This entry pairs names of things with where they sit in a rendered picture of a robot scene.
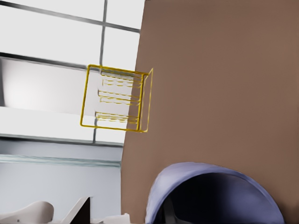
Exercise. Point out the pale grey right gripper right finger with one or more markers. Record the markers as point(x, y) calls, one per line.
point(116, 219)

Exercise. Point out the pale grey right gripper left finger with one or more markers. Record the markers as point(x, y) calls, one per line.
point(81, 213)

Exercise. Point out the purple cup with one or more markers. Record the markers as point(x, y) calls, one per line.
point(163, 186)

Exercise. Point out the low silver frame bar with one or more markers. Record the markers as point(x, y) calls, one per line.
point(46, 139)

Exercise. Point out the wide silver frame post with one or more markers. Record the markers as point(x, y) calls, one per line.
point(35, 86)

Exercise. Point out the thin upright silver frame post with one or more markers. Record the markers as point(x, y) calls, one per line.
point(102, 44)

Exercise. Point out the slanted silver frame bar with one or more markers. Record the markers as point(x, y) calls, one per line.
point(58, 14)

